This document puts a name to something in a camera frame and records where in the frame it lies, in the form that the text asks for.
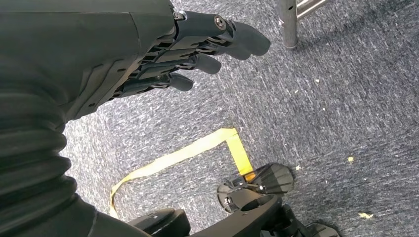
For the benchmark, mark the steel workbench table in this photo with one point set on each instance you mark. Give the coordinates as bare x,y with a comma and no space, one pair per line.
288,26

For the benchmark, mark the yellow floor tape square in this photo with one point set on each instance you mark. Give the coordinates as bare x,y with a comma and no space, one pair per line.
196,149

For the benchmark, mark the black robot foot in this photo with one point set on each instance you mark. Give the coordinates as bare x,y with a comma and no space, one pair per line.
275,178

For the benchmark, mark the black robot leg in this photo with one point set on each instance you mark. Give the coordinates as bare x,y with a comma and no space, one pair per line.
248,219

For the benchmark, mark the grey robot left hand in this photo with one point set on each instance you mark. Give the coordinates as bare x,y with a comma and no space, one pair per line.
82,49

